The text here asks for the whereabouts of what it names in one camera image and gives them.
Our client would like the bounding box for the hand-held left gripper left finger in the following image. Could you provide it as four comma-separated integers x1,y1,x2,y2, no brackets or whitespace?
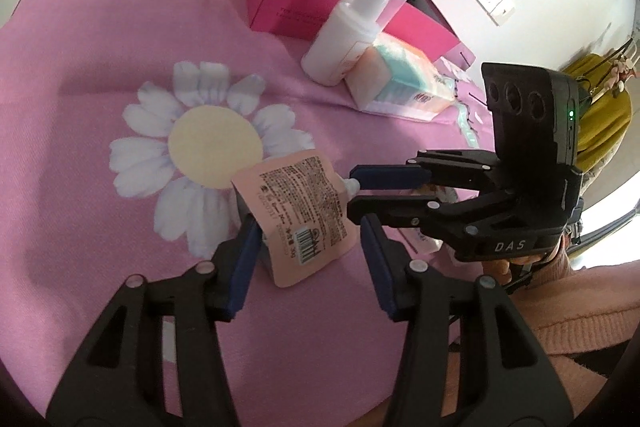
47,214,265,427

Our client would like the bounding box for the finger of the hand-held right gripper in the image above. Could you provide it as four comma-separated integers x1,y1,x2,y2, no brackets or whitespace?
346,188,501,249
350,149,502,194

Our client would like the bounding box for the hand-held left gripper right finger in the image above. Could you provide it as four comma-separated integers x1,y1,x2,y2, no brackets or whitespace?
360,213,576,427

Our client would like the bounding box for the pink spout pouch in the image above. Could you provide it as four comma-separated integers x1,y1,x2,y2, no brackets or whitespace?
231,149,361,289

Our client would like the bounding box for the person's right forearm pink sleeve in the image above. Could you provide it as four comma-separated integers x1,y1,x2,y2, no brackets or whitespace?
505,252,640,380

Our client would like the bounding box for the person's right hand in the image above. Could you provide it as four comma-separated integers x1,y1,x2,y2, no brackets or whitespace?
484,252,563,288

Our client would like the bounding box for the yellow hanging sweater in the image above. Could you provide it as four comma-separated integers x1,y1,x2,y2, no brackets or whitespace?
560,54,633,172

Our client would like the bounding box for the pastel tissue pack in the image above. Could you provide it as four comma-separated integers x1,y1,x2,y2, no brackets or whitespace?
345,32,458,122

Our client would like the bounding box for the small hanging plush toy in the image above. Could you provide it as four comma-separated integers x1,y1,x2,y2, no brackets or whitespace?
612,47,640,82

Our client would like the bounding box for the white pump bottle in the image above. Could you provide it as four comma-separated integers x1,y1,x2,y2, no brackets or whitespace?
301,0,412,86

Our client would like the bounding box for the pink flower printed blanket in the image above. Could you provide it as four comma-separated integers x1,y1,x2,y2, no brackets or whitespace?
0,0,501,427

